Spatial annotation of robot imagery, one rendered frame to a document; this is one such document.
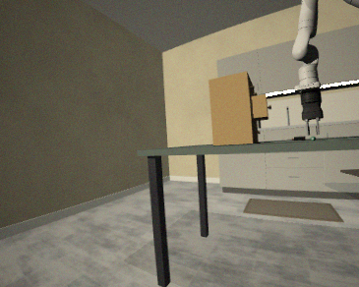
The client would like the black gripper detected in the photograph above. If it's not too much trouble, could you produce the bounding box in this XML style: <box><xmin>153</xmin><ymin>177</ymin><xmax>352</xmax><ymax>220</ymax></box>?
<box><xmin>294</xmin><ymin>77</ymin><xmax>324</xmax><ymax>136</ymax></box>

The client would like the small wooden chest of drawers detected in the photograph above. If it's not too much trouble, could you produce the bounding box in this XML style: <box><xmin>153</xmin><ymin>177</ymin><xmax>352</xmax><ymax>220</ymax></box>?
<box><xmin>209</xmin><ymin>72</ymin><xmax>256</xmax><ymax>145</ymax></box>

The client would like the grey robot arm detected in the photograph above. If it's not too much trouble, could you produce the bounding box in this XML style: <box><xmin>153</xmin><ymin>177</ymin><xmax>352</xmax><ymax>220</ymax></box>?
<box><xmin>292</xmin><ymin>0</ymin><xmax>359</xmax><ymax>82</ymax></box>

